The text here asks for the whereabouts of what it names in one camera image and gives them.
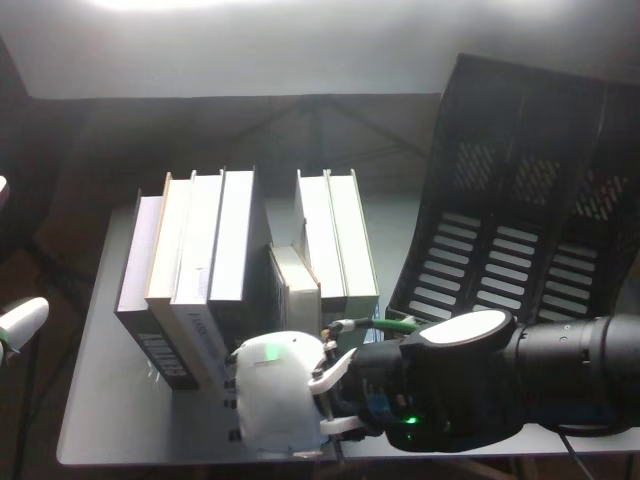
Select small cream cover book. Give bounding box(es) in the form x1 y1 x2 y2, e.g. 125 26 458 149
268 242 322 336

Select wooden table leg frame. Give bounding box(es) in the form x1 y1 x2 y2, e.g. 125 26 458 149
464 455 541 480

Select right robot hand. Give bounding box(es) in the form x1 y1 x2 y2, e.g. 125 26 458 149
219 329 329 459

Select white spine book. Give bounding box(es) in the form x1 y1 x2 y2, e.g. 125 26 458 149
169 169 229 389

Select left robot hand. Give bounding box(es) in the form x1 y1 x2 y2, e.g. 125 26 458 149
0 174 50 370

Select black plastic file rack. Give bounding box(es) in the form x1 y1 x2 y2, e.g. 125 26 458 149
388 52 640 326

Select cream spine book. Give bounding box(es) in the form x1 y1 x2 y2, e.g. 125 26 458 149
144 172 211 391

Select black book Let It Be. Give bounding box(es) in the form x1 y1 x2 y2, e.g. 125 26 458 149
208 166 281 351

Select pale green cover book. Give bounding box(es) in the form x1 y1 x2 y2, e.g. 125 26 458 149
325 167 380 315

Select black book with barcode label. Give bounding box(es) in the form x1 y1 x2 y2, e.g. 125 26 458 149
295 168 350 314

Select black book titled Century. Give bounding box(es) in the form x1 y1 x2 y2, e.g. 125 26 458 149
113 188 200 392

